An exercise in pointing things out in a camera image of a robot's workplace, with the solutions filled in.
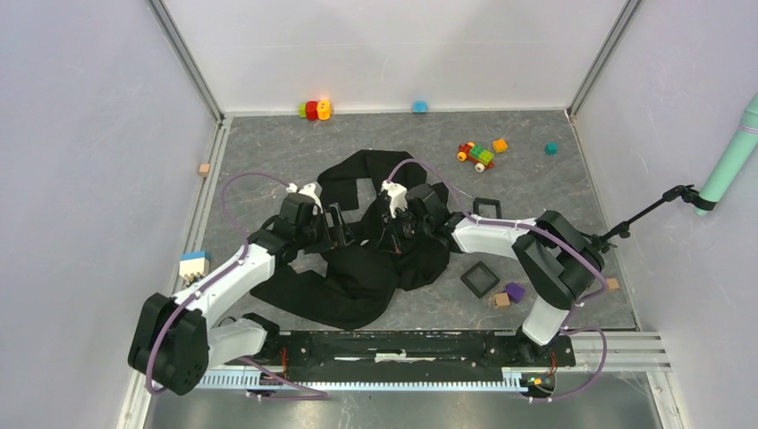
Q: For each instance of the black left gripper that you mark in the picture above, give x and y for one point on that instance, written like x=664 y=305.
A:
x=338 y=235

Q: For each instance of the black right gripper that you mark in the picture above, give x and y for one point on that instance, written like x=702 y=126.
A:
x=391 y=239

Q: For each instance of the black garment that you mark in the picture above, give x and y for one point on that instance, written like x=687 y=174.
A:
x=360 y=280

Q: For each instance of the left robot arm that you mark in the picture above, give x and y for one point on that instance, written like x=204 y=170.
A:
x=176 y=339

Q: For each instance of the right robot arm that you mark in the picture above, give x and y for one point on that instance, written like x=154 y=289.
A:
x=559 y=261

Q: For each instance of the black square tray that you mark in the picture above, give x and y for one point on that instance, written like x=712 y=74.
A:
x=487 y=208
x=480 y=279

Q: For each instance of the colourful toy brick car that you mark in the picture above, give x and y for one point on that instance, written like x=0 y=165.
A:
x=479 y=156

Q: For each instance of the blue round block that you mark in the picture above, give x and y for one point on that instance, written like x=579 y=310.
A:
x=419 y=107

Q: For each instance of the brown wooden cube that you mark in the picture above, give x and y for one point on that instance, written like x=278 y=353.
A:
x=501 y=300

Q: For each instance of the orange cube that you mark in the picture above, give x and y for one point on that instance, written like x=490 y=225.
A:
x=500 y=146

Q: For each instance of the red yellow green toy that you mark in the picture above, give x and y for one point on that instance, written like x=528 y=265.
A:
x=313 y=110

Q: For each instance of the purple cube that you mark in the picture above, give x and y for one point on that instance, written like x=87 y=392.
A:
x=515 y=291

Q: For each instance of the blue white block toy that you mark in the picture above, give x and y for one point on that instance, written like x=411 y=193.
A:
x=193 y=266

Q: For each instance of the teal cube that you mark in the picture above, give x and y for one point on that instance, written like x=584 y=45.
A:
x=551 y=149

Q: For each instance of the black tripod stand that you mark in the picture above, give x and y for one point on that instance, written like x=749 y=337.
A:
x=686 y=193

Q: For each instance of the mint green tube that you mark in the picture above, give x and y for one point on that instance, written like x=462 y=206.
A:
x=733 y=158

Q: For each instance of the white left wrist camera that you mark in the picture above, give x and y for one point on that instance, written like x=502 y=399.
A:
x=309 y=190

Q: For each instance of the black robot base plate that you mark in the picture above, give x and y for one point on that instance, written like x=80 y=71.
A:
x=408 y=356

